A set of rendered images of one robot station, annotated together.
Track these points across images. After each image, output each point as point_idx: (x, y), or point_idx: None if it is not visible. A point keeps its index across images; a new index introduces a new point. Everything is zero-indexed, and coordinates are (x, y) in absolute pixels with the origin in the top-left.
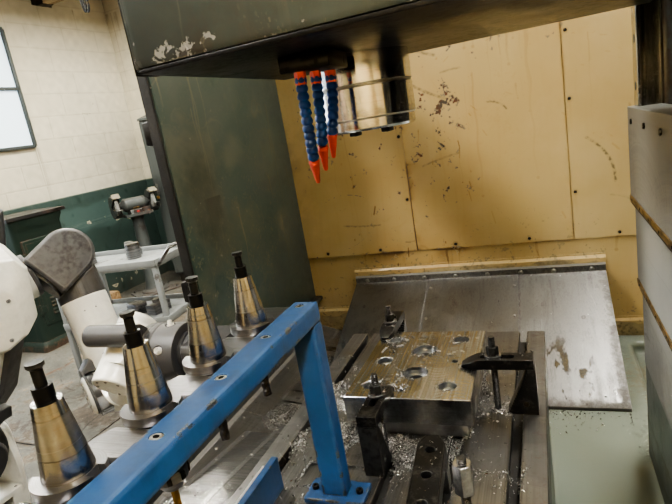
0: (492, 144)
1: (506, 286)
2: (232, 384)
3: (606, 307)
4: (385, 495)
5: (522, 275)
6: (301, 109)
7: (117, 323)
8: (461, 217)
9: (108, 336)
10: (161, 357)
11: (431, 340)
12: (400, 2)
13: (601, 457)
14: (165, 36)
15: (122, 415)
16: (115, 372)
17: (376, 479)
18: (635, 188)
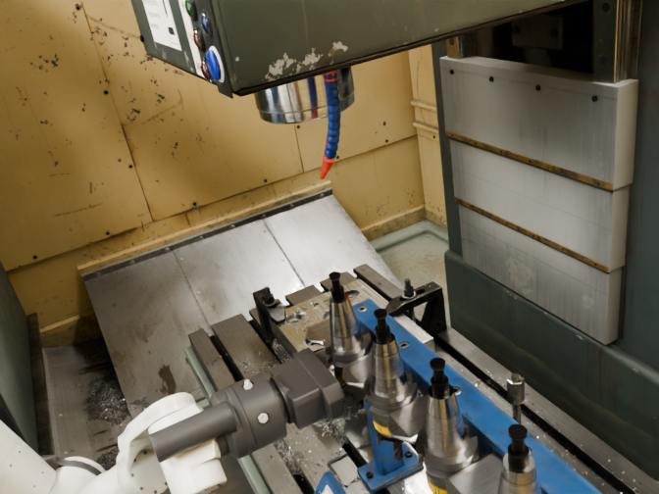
0: (215, 89)
1: (258, 233)
2: (478, 389)
3: (351, 227)
4: None
5: (266, 219)
6: (332, 106)
7: (161, 419)
8: (196, 173)
9: (200, 432)
10: (271, 422)
11: (327, 305)
12: (512, 14)
13: None
14: (285, 48)
15: (447, 463)
16: (213, 470)
17: None
18: (459, 125)
